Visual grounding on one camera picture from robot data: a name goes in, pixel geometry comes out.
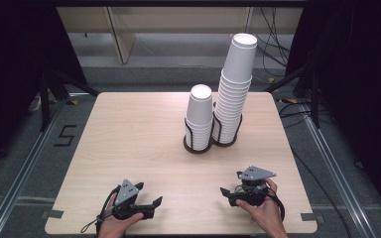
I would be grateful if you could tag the tall stack of white cups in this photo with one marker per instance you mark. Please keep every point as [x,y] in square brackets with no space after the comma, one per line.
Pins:
[238,66]

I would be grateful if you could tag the person's right hand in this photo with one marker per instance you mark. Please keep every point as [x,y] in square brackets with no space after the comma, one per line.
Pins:
[268,213]

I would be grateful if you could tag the black metal stand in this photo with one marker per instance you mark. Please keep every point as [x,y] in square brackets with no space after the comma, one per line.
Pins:
[315,99]
[45,99]

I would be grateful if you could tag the black tape strip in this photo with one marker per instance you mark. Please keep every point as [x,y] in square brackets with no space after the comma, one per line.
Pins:
[53,214]
[311,217]

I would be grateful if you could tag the person's left hand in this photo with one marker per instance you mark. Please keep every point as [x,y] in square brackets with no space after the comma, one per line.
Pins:
[112,226]

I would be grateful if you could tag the beige wooden cabinet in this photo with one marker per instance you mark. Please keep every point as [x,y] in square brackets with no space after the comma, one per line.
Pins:
[122,33]

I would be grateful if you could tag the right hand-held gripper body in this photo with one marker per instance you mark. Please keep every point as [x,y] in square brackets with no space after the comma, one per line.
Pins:
[254,195]

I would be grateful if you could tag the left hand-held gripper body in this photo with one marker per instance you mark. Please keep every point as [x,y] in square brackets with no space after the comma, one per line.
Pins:
[127,193]

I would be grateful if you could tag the dark curtain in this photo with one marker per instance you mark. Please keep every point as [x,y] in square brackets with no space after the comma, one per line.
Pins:
[360,82]
[13,66]

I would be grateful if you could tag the short stack of white cups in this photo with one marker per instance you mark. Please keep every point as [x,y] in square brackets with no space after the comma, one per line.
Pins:
[200,109]

